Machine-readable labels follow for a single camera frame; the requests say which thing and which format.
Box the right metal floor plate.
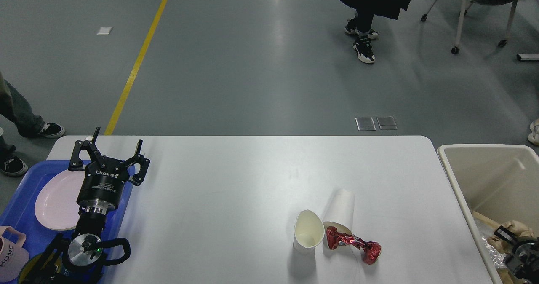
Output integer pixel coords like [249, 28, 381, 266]
[376, 116, 398, 131]

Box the dark teal mug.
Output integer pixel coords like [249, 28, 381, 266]
[17, 253, 62, 284]

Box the pink mug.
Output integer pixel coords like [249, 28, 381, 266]
[0, 226, 29, 283]

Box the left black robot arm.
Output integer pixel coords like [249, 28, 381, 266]
[19, 127, 150, 284]

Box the white bar on floor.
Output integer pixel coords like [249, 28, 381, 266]
[516, 53, 539, 62]

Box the brown paper ball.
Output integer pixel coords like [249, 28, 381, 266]
[487, 220, 536, 254]

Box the white paper cup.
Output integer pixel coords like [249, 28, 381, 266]
[322, 189, 355, 234]
[293, 210, 325, 253]

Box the metal floor plate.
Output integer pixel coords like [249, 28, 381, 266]
[376, 116, 398, 131]
[355, 117, 377, 131]

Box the left metal floor plate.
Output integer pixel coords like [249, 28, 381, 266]
[355, 117, 377, 131]

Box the aluminium foil sheet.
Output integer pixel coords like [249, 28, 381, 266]
[474, 217, 507, 269]

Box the shoe at edge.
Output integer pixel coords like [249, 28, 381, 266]
[527, 118, 539, 146]
[0, 71, 66, 139]
[0, 136, 29, 178]

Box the blue plastic tray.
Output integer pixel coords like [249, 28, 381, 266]
[0, 161, 133, 284]

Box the brown paper bag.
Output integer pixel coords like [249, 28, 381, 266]
[472, 211, 520, 284]

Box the pink plate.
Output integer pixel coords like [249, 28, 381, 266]
[35, 169, 85, 231]

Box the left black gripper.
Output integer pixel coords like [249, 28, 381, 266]
[68, 127, 151, 215]

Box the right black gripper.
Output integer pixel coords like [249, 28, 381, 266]
[494, 226, 539, 281]

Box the person in black coat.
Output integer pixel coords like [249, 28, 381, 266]
[340, 0, 411, 64]

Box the beige plastic bin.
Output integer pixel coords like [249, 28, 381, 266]
[437, 144, 539, 284]

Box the shoe at right edge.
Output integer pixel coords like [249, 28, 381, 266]
[527, 118, 539, 146]

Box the white paper on floor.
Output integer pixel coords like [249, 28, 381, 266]
[96, 27, 113, 35]

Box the red foil wrapper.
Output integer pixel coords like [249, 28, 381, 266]
[326, 226, 382, 265]

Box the lying white paper cup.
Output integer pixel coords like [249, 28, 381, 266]
[322, 189, 355, 234]

